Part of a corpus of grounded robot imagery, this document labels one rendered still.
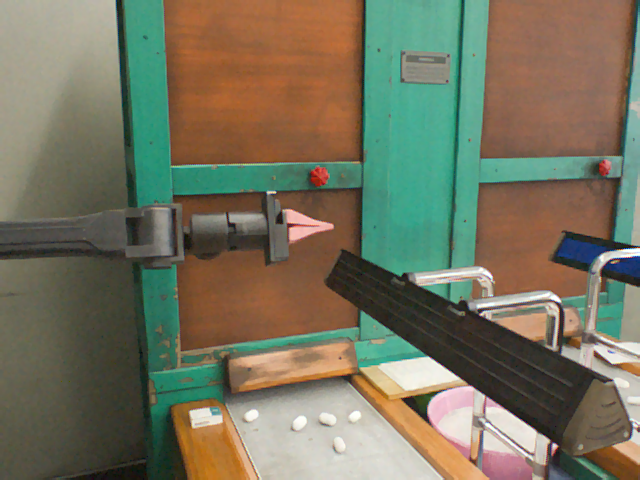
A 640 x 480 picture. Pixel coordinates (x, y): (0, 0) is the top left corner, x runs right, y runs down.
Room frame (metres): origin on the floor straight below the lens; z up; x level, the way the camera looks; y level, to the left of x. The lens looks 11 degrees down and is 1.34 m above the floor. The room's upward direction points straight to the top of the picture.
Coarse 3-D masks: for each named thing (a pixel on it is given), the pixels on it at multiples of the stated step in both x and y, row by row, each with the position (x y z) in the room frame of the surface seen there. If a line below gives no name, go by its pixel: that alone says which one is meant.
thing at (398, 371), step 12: (408, 360) 1.27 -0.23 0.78; (420, 360) 1.27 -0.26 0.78; (432, 360) 1.27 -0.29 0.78; (384, 372) 1.20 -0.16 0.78; (396, 372) 1.20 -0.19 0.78; (408, 372) 1.20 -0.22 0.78; (420, 372) 1.20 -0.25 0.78; (432, 372) 1.20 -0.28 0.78; (444, 372) 1.20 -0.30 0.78; (408, 384) 1.14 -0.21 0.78; (420, 384) 1.14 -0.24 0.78; (432, 384) 1.14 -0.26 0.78
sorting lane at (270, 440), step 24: (240, 408) 1.10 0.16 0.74; (264, 408) 1.10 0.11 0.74; (288, 408) 1.11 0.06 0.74; (312, 408) 1.11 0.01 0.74; (336, 408) 1.11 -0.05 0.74; (360, 408) 1.11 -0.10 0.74; (240, 432) 1.01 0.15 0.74; (264, 432) 1.01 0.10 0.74; (288, 432) 1.01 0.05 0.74; (312, 432) 1.01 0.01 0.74; (336, 432) 1.01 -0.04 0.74; (360, 432) 1.01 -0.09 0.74; (384, 432) 1.01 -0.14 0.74; (264, 456) 0.92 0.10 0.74; (288, 456) 0.92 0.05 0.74; (312, 456) 0.92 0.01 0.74; (336, 456) 0.92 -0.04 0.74; (360, 456) 0.92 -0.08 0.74; (384, 456) 0.92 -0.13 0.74; (408, 456) 0.92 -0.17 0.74
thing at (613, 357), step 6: (594, 348) 1.38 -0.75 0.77; (600, 348) 1.37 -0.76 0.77; (630, 348) 1.37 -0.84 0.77; (636, 348) 1.37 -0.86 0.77; (606, 354) 1.34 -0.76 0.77; (612, 354) 1.33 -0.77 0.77; (618, 354) 1.33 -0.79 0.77; (612, 360) 1.30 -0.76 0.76; (618, 360) 1.30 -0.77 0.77; (624, 360) 1.30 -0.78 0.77; (630, 360) 1.29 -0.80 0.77
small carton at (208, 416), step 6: (210, 408) 1.02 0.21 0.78; (216, 408) 1.02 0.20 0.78; (192, 414) 1.00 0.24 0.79; (198, 414) 1.00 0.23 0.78; (204, 414) 1.00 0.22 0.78; (210, 414) 1.00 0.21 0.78; (216, 414) 1.00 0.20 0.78; (192, 420) 0.98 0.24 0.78; (198, 420) 0.98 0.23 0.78; (204, 420) 0.99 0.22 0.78; (210, 420) 0.99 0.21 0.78; (216, 420) 1.00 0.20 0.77; (192, 426) 0.98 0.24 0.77; (198, 426) 0.98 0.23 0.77
